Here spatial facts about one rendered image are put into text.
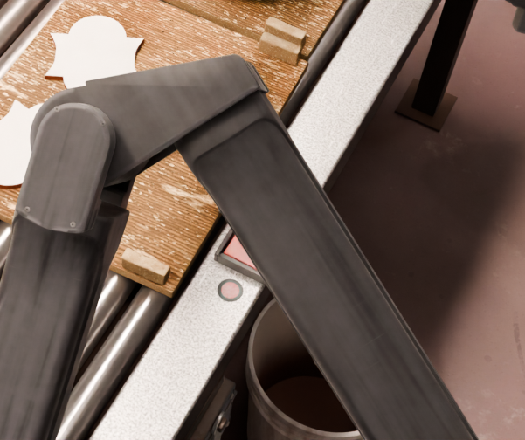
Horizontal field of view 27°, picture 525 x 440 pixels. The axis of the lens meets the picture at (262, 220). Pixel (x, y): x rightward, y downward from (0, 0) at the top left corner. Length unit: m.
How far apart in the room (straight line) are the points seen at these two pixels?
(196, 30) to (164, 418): 0.57
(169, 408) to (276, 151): 0.70
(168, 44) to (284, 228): 0.94
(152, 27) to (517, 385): 1.22
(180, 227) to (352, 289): 0.76
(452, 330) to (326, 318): 1.81
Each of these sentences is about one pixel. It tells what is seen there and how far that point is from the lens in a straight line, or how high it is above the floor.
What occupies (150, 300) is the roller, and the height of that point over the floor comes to 0.92.
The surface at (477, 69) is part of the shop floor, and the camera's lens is 2.86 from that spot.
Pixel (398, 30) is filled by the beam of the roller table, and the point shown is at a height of 0.91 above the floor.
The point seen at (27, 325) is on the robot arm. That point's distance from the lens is 0.64.
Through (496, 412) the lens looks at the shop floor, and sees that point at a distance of 2.36.
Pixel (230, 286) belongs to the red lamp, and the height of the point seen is 0.92.
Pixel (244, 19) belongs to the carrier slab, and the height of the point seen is 0.94.
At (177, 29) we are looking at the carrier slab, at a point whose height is 0.94.
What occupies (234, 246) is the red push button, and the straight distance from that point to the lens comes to 1.36.
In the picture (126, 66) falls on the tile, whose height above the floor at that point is 0.95.
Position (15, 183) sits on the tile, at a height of 0.95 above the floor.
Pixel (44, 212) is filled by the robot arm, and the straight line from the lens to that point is 0.60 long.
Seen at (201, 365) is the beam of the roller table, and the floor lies 0.92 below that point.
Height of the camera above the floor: 2.09
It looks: 57 degrees down
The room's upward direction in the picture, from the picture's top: 9 degrees clockwise
